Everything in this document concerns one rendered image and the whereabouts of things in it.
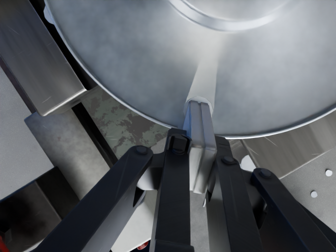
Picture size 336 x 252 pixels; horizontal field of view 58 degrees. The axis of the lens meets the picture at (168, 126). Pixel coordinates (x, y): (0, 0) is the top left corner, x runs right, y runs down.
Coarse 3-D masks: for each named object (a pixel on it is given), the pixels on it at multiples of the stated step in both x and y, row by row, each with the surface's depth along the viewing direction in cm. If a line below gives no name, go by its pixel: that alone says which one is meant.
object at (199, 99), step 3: (195, 96) 23; (198, 96) 23; (189, 99) 23; (192, 99) 23; (195, 99) 23; (198, 99) 23; (201, 99) 23; (204, 99) 23; (186, 102) 23; (198, 102) 23; (207, 102) 23; (186, 105) 23; (210, 105) 23; (186, 108) 23; (210, 108) 23; (183, 111) 23; (210, 111) 23
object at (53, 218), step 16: (48, 176) 34; (16, 192) 32; (32, 192) 32; (48, 192) 33; (64, 192) 36; (0, 208) 32; (16, 208) 32; (32, 208) 32; (48, 208) 32; (64, 208) 34; (0, 224) 32; (16, 224) 32; (32, 224) 32; (48, 224) 32; (16, 240) 32; (32, 240) 32
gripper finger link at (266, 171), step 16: (256, 176) 15; (272, 176) 15; (272, 192) 14; (288, 192) 14; (272, 208) 13; (288, 208) 13; (272, 224) 13; (288, 224) 12; (304, 224) 12; (272, 240) 13; (288, 240) 12; (304, 240) 11; (320, 240) 11
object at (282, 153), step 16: (304, 128) 24; (320, 128) 24; (256, 144) 24; (272, 144) 24; (288, 144) 24; (304, 144) 24; (320, 144) 24; (256, 160) 24; (272, 160) 24; (288, 160) 24; (304, 160) 24
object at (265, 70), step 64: (64, 0) 22; (128, 0) 22; (192, 0) 22; (256, 0) 22; (320, 0) 22; (128, 64) 23; (192, 64) 23; (256, 64) 23; (320, 64) 23; (256, 128) 23
